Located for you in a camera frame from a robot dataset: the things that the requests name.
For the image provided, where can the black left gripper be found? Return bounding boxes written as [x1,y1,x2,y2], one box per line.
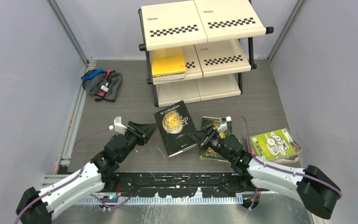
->
[117,122,157,162]

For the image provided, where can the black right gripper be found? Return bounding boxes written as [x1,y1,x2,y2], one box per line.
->
[186,125,233,162]

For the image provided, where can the black Moon and Sixpence book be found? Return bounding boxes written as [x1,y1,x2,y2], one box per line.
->
[154,100,197,157]

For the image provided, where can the yellow hardcover book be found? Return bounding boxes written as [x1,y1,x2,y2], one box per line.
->
[151,47,186,77]

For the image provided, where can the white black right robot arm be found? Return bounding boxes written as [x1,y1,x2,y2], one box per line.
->
[186,127,342,220]

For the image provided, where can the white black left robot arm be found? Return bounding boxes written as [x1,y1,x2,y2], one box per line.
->
[15,117,157,224]

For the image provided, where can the green Alice in Wonderland book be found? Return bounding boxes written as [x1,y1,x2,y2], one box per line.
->
[200,116,232,162]

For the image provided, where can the grey blue red cloth bag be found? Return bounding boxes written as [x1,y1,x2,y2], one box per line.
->
[81,69,123,102]

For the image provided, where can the lime green cartoon book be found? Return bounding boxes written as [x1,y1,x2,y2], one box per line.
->
[250,128,302,164]

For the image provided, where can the cream three-tier shelf rack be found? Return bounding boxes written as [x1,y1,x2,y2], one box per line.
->
[138,0,274,107]

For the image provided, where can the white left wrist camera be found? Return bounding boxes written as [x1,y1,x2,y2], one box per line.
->
[109,116,127,135]

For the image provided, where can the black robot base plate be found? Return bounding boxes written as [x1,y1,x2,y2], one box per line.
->
[100,172,255,198]

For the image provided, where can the aluminium frame rail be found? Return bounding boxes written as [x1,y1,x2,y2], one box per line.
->
[55,60,97,174]

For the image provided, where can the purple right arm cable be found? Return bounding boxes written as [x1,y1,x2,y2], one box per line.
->
[231,116,343,214]

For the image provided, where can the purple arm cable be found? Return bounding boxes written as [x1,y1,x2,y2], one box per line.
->
[231,116,343,214]
[14,128,138,224]

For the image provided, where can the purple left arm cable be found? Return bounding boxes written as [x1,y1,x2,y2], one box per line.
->
[14,128,138,224]

